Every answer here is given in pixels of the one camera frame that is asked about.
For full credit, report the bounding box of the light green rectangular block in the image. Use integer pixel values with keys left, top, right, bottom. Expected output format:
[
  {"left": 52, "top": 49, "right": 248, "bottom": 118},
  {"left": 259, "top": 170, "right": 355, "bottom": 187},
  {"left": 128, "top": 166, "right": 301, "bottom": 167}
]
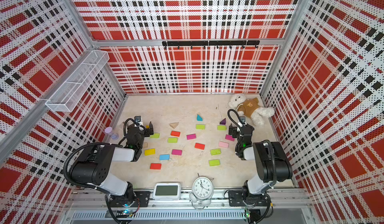
[{"left": 150, "top": 133, "right": 160, "bottom": 139}]

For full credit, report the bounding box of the red rectangular block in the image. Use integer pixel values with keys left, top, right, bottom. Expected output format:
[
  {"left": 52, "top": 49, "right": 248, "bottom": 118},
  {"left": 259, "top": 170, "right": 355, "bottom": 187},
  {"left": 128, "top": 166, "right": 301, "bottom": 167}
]
[{"left": 171, "top": 131, "right": 181, "bottom": 137}]

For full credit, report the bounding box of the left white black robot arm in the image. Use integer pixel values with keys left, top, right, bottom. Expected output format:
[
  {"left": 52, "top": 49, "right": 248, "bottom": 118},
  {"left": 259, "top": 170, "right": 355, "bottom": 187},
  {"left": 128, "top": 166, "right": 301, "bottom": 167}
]
[{"left": 63, "top": 116, "right": 154, "bottom": 208}]

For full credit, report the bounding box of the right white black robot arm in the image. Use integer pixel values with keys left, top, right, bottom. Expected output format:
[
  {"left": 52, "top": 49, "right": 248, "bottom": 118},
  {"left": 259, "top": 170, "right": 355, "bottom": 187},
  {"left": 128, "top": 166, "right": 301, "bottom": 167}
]
[{"left": 228, "top": 124, "right": 293, "bottom": 207}]

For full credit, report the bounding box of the magenta block right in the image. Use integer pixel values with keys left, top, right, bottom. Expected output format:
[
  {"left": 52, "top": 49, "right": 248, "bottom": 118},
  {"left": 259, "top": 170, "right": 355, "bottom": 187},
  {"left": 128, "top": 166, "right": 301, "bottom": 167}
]
[{"left": 225, "top": 135, "right": 235, "bottom": 142}]

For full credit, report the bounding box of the magenta block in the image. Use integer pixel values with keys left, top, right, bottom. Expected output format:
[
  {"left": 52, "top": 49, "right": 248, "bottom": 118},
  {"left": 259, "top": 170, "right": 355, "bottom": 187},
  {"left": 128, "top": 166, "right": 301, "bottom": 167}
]
[
  {"left": 187, "top": 134, "right": 197, "bottom": 140},
  {"left": 172, "top": 149, "right": 183, "bottom": 156},
  {"left": 225, "top": 135, "right": 235, "bottom": 142}
]

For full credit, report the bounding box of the yellow rectangular block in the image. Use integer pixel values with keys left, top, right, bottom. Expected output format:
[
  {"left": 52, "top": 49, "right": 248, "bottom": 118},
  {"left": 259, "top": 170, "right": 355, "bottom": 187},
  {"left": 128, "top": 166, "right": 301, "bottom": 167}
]
[{"left": 145, "top": 148, "right": 156, "bottom": 156}]

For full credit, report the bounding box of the natural wood triangle block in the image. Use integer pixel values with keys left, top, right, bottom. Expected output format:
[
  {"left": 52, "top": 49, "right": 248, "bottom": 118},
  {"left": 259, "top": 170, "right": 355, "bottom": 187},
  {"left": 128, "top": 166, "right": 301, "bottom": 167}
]
[{"left": 170, "top": 122, "right": 179, "bottom": 129}]

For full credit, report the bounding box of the pink block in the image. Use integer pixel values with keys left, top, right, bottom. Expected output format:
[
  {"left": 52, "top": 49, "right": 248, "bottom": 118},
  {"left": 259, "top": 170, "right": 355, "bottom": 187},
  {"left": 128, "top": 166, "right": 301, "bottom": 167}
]
[{"left": 218, "top": 141, "right": 229, "bottom": 149}]

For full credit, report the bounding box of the white teddy bear brown shirt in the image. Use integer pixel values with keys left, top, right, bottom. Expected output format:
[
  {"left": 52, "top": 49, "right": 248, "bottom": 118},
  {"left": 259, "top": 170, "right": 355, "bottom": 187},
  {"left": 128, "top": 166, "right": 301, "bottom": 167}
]
[{"left": 229, "top": 94, "right": 275, "bottom": 126}]

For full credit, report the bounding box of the light blue block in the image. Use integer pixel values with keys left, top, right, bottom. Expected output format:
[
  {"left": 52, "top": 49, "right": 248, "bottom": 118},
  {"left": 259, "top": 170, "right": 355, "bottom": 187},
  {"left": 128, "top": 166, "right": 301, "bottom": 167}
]
[{"left": 159, "top": 154, "right": 170, "bottom": 161}]

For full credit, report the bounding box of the magenta block lower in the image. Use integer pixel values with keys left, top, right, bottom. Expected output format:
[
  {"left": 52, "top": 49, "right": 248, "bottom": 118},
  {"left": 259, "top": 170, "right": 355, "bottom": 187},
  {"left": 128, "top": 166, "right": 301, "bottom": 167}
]
[{"left": 172, "top": 149, "right": 183, "bottom": 156}]

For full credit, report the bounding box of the red block front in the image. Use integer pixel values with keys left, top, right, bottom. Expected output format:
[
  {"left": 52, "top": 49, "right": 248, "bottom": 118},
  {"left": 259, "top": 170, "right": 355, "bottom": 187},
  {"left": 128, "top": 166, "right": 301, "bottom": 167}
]
[{"left": 150, "top": 163, "right": 162, "bottom": 170}]

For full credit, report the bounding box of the magenta block centre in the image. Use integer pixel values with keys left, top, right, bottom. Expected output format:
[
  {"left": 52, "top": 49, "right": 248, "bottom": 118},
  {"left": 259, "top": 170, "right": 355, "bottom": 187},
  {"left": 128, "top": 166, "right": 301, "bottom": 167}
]
[{"left": 187, "top": 134, "right": 197, "bottom": 140}]

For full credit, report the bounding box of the red block centre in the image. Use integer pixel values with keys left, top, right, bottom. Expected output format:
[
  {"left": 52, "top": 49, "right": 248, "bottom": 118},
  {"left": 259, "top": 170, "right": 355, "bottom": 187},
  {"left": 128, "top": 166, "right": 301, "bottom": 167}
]
[{"left": 195, "top": 143, "right": 206, "bottom": 150}]

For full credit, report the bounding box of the white digital display device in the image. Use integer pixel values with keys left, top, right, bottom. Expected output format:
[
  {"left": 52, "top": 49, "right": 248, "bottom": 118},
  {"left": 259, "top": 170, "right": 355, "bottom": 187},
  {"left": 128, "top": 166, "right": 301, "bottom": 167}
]
[{"left": 153, "top": 182, "right": 181, "bottom": 201}]

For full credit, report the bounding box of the white analog alarm clock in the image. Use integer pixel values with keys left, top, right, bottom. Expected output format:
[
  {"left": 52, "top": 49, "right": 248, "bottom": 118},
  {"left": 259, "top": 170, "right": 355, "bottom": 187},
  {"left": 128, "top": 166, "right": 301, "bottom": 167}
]
[{"left": 189, "top": 174, "right": 214, "bottom": 211}]

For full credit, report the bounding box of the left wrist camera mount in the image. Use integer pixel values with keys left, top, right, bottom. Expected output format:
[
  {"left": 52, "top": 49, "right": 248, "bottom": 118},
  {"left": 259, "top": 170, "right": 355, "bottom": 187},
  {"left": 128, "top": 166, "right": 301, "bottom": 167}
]
[{"left": 134, "top": 116, "right": 143, "bottom": 126}]

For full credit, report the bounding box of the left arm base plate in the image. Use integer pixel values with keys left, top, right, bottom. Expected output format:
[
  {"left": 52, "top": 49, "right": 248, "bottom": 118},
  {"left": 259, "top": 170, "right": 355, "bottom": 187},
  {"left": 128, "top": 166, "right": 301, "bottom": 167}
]
[{"left": 109, "top": 191, "right": 151, "bottom": 208}]

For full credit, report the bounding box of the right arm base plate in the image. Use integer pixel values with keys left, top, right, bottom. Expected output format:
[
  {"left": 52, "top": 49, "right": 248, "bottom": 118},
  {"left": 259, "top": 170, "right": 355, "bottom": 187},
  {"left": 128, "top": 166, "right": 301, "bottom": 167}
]
[{"left": 227, "top": 190, "right": 271, "bottom": 207}]

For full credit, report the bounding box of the white wire mesh basket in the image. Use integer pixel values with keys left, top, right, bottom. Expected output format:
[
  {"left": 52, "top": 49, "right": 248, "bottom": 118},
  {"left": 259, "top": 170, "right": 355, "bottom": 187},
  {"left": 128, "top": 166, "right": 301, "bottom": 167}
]
[{"left": 46, "top": 50, "right": 109, "bottom": 113}]

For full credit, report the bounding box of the black hook rail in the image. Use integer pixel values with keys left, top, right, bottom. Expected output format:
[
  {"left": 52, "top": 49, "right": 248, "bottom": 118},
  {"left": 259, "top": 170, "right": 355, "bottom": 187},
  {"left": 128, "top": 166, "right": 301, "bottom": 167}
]
[{"left": 162, "top": 40, "right": 261, "bottom": 48}]

